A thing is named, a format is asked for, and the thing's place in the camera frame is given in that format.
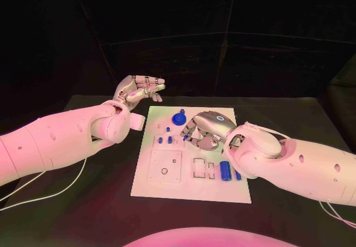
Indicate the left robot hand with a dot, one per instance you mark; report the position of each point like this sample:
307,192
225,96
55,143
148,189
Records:
133,90

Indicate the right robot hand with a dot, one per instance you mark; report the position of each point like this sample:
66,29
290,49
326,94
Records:
210,123

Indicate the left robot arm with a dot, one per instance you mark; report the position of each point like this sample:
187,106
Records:
63,135

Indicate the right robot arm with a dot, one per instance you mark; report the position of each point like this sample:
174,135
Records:
300,169

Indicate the white task board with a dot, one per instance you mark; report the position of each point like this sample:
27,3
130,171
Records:
172,185

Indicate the blue gear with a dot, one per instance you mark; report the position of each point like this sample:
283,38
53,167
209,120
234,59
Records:
177,118

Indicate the long blue cylinder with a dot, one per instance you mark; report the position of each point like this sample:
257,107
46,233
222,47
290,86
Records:
225,171

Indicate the thin blue cylinder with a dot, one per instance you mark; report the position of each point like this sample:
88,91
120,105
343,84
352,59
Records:
238,175

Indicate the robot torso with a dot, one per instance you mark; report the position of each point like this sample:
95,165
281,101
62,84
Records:
210,238

